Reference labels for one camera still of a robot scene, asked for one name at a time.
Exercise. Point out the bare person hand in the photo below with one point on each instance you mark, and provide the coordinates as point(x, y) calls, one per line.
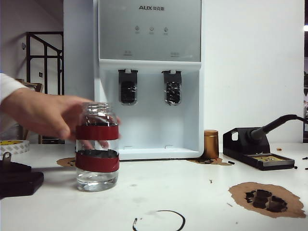
point(41, 110)

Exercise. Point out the glass bottle with red bands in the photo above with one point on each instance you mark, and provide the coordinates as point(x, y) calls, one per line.
point(96, 166)

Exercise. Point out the forearm in white sleeve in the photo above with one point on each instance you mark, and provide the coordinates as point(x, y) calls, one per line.
point(9, 84)

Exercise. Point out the grey dispenser push lever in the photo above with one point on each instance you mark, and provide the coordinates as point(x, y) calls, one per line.
point(127, 79)
point(172, 78)

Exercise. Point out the white AUX water dispenser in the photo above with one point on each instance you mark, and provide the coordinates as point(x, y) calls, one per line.
point(149, 43)

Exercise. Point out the white double-sided tape roll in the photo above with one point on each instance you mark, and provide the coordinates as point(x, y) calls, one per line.
point(14, 148)

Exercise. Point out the black flat box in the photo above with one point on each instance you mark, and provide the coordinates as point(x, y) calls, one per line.
point(19, 184)

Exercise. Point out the small black standoff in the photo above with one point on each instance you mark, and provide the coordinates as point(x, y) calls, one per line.
point(230, 162)

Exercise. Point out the black soldering iron stand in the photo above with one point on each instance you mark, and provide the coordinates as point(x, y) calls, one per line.
point(240, 149)

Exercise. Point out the small black wall plate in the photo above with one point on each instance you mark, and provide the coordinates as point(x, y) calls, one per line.
point(40, 74)

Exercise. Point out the black metal shelf frame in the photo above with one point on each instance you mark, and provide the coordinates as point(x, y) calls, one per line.
point(45, 62)

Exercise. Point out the grey round wall knob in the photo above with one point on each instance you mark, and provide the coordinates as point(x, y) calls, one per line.
point(23, 45)

